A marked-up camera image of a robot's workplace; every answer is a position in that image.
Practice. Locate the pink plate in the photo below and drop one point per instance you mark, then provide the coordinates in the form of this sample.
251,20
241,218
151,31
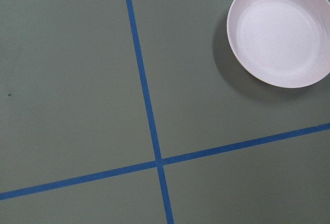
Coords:
284,43

